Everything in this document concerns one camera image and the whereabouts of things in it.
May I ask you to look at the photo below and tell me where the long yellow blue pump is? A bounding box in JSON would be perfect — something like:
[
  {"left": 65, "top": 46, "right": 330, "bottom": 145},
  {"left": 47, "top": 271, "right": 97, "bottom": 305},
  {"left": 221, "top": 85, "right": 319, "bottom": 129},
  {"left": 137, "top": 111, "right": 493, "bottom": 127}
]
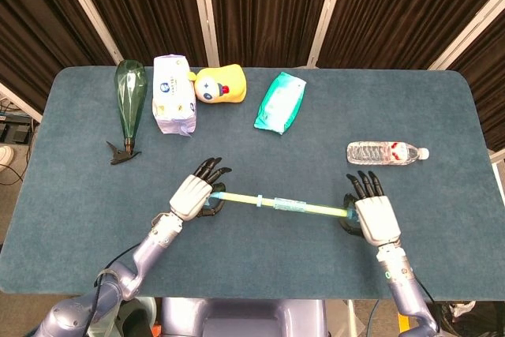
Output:
[{"left": 208, "top": 190, "right": 360, "bottom": 223}]

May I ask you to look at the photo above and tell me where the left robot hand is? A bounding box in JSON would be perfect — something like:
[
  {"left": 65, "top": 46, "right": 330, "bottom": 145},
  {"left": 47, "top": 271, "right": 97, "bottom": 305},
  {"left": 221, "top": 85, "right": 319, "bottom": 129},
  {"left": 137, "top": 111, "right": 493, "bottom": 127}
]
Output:
[{"left": 168, "top": 156, "right": 233, "bottom": 222}]

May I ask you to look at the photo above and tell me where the blue felt table mat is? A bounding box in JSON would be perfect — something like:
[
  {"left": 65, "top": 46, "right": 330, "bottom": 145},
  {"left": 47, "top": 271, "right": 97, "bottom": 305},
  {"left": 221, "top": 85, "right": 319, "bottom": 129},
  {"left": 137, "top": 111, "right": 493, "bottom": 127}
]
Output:
[{"left": 0, "top": 66, "right": 505, "bottom": 301}]

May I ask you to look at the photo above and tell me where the clear plastic water bottle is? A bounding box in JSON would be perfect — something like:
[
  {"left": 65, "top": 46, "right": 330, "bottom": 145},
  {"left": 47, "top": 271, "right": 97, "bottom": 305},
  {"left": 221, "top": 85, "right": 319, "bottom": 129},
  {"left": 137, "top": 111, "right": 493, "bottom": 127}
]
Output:
[{"left": 346, "top": 140, "right": 430, "bottom": 165}]

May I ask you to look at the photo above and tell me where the lavender robot torso base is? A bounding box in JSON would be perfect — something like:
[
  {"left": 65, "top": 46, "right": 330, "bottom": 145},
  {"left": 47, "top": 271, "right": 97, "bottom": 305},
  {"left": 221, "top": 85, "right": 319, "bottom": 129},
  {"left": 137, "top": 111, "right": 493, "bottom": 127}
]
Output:
[{"left": 156, "top": 296, "right": 327, "bottom": 337}]

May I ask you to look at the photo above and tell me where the black equipment box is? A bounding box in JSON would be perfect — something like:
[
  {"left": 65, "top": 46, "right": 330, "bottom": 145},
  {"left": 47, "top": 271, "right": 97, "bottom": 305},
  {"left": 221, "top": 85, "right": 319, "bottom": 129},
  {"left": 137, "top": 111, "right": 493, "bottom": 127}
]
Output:
[{"left": 0, "top": 114, "right": 34, "bottom": 143}]

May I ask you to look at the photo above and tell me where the green wet wipes pack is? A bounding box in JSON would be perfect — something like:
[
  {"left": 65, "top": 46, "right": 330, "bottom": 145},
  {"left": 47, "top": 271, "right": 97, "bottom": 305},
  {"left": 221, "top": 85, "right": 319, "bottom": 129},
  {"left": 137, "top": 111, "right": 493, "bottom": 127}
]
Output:
[{"left": 252, "top": 71, "right": 308, "bottom": 135}]

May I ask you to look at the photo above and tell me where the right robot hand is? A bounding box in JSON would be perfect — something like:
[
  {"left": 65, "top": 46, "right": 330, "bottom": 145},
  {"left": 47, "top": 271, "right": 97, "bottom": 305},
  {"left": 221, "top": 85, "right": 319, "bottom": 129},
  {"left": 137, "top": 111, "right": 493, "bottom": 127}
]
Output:
[{"left": 339, "top": 170, "right": 402, "bottom": 247}]

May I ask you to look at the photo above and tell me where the yellow duck plush toy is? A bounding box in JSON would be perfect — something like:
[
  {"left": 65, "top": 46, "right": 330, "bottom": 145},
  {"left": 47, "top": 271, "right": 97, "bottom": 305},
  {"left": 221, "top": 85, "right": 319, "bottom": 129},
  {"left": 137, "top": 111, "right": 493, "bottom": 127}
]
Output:
[{"left": 186, "top": 63, "right": 248, "bottom": 105}]

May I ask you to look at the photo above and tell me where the white purple tissue pack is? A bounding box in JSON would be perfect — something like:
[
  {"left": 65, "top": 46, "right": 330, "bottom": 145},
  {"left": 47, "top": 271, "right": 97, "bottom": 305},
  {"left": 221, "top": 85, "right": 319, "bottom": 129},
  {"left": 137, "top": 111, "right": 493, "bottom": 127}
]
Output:
[{"left": 151, "top": 54, "right": 198, "bottom": 138}]

